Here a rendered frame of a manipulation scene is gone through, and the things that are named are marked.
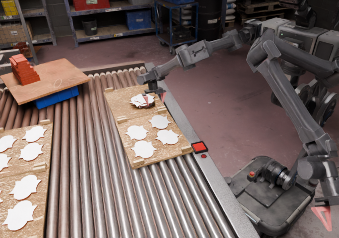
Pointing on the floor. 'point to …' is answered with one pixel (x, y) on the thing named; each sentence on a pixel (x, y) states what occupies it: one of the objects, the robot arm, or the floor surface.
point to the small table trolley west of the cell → (164, 38)
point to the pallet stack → (256, 1)
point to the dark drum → (207, 15)
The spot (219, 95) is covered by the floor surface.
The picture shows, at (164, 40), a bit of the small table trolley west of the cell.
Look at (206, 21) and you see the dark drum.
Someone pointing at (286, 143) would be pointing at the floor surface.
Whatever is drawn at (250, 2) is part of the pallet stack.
